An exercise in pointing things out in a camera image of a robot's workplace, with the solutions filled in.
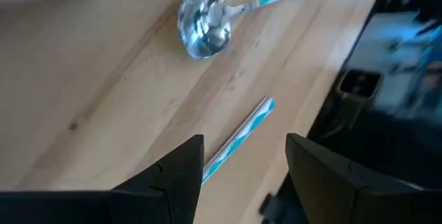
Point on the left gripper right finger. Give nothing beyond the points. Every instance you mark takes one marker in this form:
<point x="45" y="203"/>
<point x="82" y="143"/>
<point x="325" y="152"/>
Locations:
<point x="331" y="189"/>

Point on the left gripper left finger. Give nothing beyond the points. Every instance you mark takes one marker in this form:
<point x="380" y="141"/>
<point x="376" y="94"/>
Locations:
<point x="165" y="196"/>

